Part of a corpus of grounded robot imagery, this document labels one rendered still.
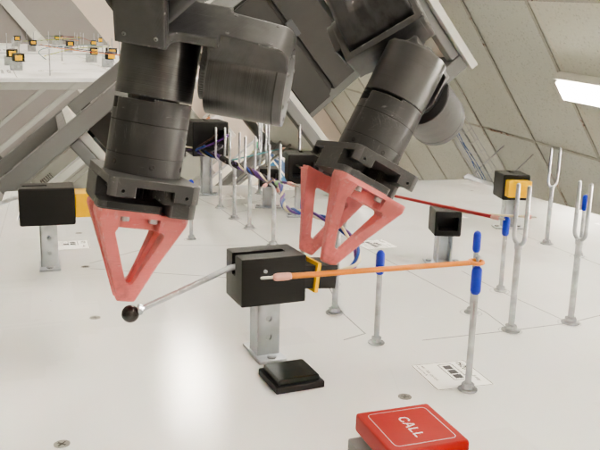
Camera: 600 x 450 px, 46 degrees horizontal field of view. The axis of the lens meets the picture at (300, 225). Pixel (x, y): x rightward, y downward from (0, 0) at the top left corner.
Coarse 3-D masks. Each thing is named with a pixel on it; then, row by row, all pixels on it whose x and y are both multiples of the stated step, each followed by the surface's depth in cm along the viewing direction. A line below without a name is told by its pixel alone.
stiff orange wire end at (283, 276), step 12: (408, 264) 51; (420, 264) 51; (432, 264) 51; (444, 264) 52; (456, 264) 52; (468, 264) 52; (480, 264) 52; (276, 276) 47; (288, 276) 48; (300, 276) 48; (312, 276) 48; (324, 276) 49
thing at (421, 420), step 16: (368, 416) 43; (384, 416) 43; (400, 416) 43; (416, 416) 43; (432, 416) 43; (368, 432) 42; (384, 432) 41; (400, 432) 41; (416, 432) 41; (432, 432) 41; (448, 432) 41; (384, 448) 40; (400, 448) 39; (416, 448) 39; (432, 448) 40; (448, 448) 40; (464, 448) 40
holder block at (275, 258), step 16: (240, 256) 57; (256, 256) 57; (272, 256) 58; (288, 256) 58; (304, 256) 58; (240, 272) 57; (256, 272) 57; (272, 272) 58; (240, 288) 57; (256, 288) 57; (272, 288) 58; (288, 288) 58; (304, 288) 59; (240, 304) 57; (256, 304) 58
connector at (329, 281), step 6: (312, 258) 62; (318, 258) 63; (306, 264) 60; (312, 264) 60; (324, 264) 61; (306, 270) 59; (312, 270) 60; (324, 270) 60; (330, 270) 61; (330, 276) 61; (336, 276) 61; (306, 282) 60; (312, 282) 60; (324, 282) 61; (330, 282) 61
